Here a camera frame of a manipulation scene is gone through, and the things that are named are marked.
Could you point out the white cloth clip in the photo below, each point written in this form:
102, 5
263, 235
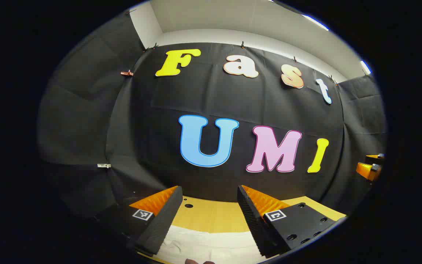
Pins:
104, 165

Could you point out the white jeans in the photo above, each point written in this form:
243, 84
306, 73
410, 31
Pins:
203, 245

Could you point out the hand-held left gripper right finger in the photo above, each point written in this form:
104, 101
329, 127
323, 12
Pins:
251, 220

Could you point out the black backdrop cloth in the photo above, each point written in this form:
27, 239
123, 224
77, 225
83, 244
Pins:
159, 128

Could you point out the copper cloth clip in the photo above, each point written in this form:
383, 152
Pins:
126, 73

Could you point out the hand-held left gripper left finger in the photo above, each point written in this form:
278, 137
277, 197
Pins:
163, 220

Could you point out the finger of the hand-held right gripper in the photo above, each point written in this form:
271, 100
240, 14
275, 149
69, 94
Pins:
366, 170
376, 158

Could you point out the ceiling light panel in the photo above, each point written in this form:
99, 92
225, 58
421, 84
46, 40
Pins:
365, 67
315, 22

